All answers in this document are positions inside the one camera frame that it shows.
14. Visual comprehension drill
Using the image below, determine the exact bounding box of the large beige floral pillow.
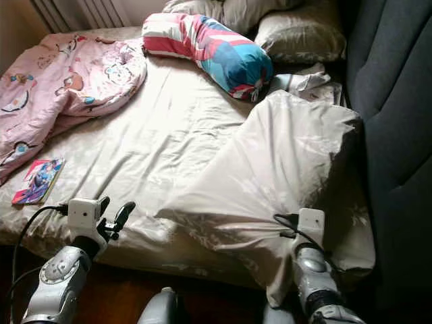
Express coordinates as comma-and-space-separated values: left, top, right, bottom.
155, 90, 365, 308

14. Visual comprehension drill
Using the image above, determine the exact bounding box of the anime cover comic book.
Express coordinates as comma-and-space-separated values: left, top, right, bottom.
11, 159, 66, 205

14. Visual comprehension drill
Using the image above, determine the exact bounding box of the bed with beige floral sheet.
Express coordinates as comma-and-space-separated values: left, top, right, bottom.
0, 27, 375, 291

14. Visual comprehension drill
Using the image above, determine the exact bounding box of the silver robot right leg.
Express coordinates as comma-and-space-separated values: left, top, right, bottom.
263, 304, 298, 324

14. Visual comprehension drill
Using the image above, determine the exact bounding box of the pink cartoon print quilt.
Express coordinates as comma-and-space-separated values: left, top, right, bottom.
0, 32, 148, 184

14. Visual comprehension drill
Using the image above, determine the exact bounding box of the white patterned crumpled cloth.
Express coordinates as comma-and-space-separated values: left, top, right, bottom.
267, 64, 342, 105

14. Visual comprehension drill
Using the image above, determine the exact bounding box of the dark grey padded headboard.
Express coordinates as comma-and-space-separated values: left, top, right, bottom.
337, 0, 432, 324

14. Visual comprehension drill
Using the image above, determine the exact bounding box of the red white blue bolster pillow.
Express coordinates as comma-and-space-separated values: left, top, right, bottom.
142, 12, 274, 102

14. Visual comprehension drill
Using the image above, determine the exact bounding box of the grey pleated curtain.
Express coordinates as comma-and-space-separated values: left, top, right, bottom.
30, 0, 129, 33

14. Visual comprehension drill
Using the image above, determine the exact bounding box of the small beige floral pillow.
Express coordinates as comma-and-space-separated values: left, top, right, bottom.
254, 13, 347, 65

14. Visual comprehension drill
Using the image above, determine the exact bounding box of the brown-beige crumpled pillow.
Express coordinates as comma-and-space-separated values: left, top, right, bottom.
162, 0, 304, 33

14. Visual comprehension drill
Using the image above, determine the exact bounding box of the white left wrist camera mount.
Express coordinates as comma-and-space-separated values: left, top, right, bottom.
67, 198, 105, 240

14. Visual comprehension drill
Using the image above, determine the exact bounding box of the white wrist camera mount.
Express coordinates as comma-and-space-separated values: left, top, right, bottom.
297, 208, 326, 247
67, 198, 105, 240

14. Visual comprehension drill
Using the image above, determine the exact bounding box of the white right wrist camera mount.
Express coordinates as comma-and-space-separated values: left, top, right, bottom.
297, 208, 326, 247

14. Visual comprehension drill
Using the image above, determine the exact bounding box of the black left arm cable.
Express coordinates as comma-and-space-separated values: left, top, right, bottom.
10, 205, 72, 324

